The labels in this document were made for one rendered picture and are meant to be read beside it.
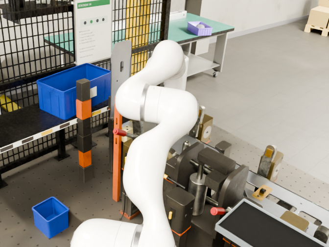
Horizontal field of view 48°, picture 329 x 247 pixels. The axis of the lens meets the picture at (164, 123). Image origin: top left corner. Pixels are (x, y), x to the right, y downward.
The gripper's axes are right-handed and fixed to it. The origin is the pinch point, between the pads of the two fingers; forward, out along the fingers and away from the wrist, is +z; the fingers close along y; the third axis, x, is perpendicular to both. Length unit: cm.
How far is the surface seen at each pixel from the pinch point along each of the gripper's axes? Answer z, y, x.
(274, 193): 3.1, -2.3, -49.8
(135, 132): -6.2, -20.6, 0.7
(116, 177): 19.9, -21.1, 9.8
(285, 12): 77, 639, 225
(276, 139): 103, 203, 25
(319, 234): -6, -21, -70
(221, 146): 4.1, 10.2, -19.4
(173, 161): -8.8, -27.7, -23.3
